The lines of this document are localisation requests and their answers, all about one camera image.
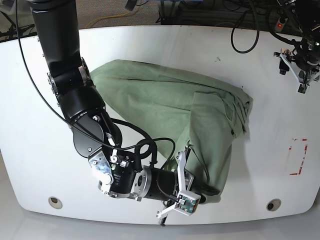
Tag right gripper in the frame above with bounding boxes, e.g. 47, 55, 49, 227
143, 167, 220, 227

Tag green T-shirt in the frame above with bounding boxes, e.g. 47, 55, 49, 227
91, 59, 253, 192

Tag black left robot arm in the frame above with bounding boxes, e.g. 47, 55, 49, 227
278, 0, 320, 84

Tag black tripod legs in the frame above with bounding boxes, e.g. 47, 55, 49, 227
0, 12, 38, 43

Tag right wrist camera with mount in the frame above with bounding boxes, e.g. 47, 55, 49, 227
155, 147, 202, 218

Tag left table grommet hole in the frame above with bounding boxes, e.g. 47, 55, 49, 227
48, 196, 63, 210

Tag table grommet hole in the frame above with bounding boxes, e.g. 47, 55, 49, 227
266, 198, 282, 212
48, 196, 63, 210

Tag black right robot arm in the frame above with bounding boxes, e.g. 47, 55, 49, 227
29, 0, 219, 226

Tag red tape rectangle marking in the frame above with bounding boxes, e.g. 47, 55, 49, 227
286, 138, 309, 176

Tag black power strip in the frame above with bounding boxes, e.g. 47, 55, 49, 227
274, 10, 288, 33

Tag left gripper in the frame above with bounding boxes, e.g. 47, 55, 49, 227
279, 42, 320, 80

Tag right table grommet hole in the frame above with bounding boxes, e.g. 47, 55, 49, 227
266, 198, 282, 212

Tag yellow cable on floor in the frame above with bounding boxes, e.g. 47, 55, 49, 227
86, 8, 133, 30

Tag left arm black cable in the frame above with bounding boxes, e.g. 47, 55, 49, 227
229, 0, 306, 55

